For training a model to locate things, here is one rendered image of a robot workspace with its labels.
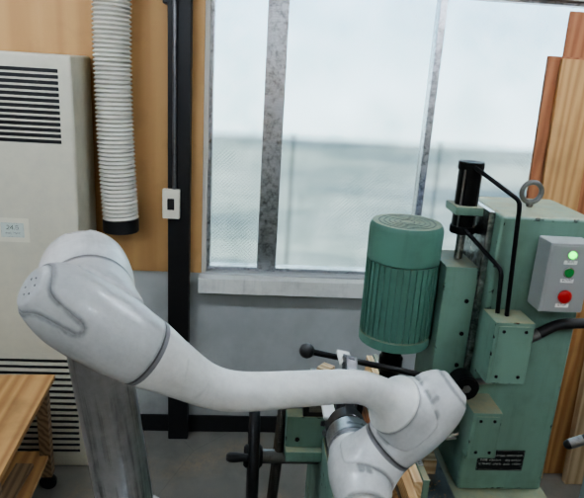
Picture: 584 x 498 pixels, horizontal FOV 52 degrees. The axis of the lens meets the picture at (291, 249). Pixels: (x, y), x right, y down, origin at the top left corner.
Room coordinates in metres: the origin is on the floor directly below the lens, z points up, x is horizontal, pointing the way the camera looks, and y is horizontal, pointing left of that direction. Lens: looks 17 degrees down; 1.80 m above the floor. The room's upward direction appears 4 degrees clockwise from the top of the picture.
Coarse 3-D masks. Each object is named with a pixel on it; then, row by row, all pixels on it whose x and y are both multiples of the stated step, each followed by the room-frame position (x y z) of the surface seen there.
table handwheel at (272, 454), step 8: (256, 416) 1.32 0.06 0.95; (256, 424) 1.29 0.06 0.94; (248, 432) 1.47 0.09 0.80; (256, 432) 1.28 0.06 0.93; (248, 440) 1.47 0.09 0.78; (256, 440) 1.26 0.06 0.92; (248, 448) 1.34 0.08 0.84; (256, 448) 1.25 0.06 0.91; (248, 456) 1.24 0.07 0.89; (256, 456) 1.23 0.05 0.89; (264, 456) 1.34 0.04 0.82; (272, 456) 1.34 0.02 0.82; (280, 456) 1.34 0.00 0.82; (248, 464) 1.23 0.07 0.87; (256, 464) 1.22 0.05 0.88; (248, 472) 1.22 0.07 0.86; (256, 472) 1.22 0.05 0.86; (248, 480) 1.21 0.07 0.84; (256, 480) 1.21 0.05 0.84; (248, 488) 1.21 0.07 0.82; (256, 488) 1.21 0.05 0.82; (248, 496) 1.21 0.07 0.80; (256, 496) 1.21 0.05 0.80
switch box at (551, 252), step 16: (544, 240) 1.25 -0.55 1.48; (560, 240) 1.25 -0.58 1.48; (576, 240) 1.25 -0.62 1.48; (544, 256) 1.24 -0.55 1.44; (560, 256) 1.22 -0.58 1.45; (544, 272) 1.23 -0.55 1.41; (560, 272) 1.22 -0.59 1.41; (576, 272) 1.23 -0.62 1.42; (544, 288) 1.22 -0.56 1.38; (560, 288) 1.23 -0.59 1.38; (576, 288) 1.23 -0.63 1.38; (544, 304) 1.22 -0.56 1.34; (576, 304) 1.23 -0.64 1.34
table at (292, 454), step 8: (288, 448) 1.31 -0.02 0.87; (296, 448) 1.31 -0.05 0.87; (304, 448) 1.31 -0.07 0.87; (312, 448) 1.31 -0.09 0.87; (320, 448) 1.32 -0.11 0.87; (288, 456) 1.29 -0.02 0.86; (296, 456) 1.29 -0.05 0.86; (304, 456) 1.30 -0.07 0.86; (312, 456) 1.30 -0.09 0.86; (320, 456) 1.30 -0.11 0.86; (328, 480) 1.17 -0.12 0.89; (328, 488) 1.16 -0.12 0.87; (328, 496) 1.15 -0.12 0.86; (400, 496) 1.11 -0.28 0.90
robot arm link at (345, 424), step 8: (352, 416) 1.01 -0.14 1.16; (336, 424) 1.00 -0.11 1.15; (344, 424) 0.99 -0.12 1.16; (352, 424) 0.98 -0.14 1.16; (360, 424) 0.99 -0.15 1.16; (328, 432) 1.00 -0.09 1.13; (336, 432) 0.97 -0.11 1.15; (344, 432) 0.96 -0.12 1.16; (328, 440) 0.98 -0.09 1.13; (328, 448) 0.96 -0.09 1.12
